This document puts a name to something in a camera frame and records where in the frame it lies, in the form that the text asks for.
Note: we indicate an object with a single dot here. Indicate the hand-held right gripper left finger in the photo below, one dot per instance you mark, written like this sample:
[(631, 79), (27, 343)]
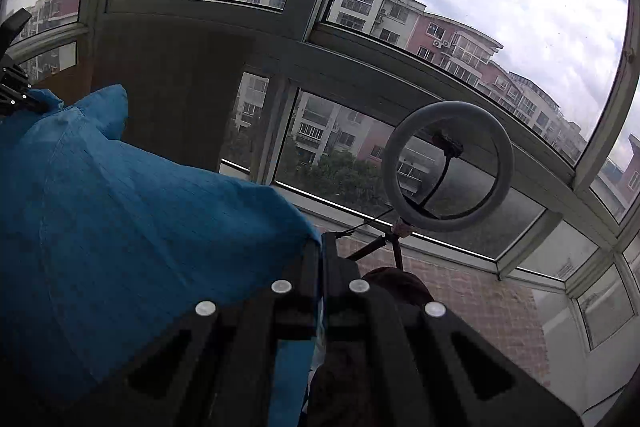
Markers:
[(307, 287)]

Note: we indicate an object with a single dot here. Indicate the blue striped zip jacket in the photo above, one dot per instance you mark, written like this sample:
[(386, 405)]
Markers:
[(125, 217)]

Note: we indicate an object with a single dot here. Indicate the apartment buildings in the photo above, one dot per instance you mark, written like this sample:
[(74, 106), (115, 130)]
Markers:
[(450, 37)]

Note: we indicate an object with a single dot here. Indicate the black gooseneck phone clamp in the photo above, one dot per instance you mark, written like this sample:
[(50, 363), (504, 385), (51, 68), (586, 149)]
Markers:
[(447, 146)]

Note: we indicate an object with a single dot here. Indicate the green trees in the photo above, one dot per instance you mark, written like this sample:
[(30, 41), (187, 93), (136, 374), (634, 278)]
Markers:
[(340, 177)]

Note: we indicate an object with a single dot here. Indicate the smooth wooden panel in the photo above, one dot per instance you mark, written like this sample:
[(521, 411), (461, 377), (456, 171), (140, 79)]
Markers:
[(170, 97)]

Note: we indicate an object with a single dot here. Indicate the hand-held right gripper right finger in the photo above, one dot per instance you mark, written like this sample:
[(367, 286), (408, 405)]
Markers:
[(336, 287)]

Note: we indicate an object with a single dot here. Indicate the black tripod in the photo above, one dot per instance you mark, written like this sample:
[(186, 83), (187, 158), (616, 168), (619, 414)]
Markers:
[(372, 247)]

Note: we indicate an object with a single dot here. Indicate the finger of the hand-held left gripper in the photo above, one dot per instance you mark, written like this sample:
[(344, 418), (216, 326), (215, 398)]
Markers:
[(15, 29), (17, 97)]

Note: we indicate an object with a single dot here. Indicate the brown garment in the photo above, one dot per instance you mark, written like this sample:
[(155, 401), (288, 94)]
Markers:
[(400, 287)]

